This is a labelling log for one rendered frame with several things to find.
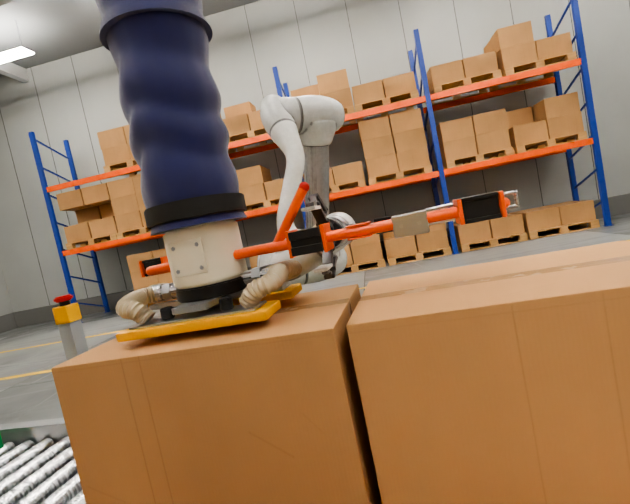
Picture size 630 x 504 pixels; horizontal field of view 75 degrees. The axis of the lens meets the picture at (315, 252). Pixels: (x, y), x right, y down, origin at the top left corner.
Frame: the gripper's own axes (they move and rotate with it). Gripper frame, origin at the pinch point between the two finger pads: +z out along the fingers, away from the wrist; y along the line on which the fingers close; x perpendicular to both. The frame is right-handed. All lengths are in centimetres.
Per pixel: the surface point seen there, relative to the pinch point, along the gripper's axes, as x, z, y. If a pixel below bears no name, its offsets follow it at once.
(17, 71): 798, -752, -494
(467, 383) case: -24.5, 19.2, 27.1
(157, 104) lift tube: 24.4, 9.5, -33.5
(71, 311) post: 116, -50, 12
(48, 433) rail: 121, -31, 53
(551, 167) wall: -335, -879, -14
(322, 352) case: -1.7, 19.8, 18.6
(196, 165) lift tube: 19.6, 8.1, -20.0
